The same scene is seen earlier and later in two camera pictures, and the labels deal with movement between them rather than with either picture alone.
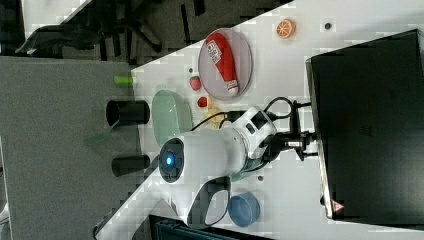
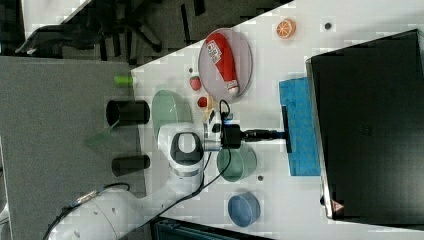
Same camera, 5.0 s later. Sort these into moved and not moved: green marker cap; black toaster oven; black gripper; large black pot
Moved: black gripper
Not moved: large black pot; black toaster oven; green marker cap
